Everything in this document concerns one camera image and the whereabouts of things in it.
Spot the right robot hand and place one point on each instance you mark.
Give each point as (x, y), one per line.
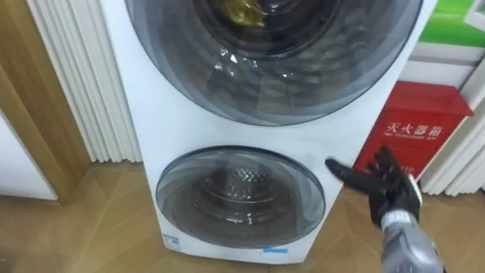
(386, 186)

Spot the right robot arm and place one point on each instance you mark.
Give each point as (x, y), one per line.
(407, 246)

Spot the red fire extinguisher box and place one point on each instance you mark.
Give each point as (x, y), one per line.
(413, 129)

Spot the yellow cloth in drum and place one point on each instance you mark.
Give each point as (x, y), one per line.
(242, 11)

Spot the white stacked washing machine tower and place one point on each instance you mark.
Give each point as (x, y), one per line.
(170, 113)

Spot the green wall poster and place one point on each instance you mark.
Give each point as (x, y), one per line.
(451, 22)

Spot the wooden door frame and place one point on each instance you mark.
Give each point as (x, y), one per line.
(34, 106)

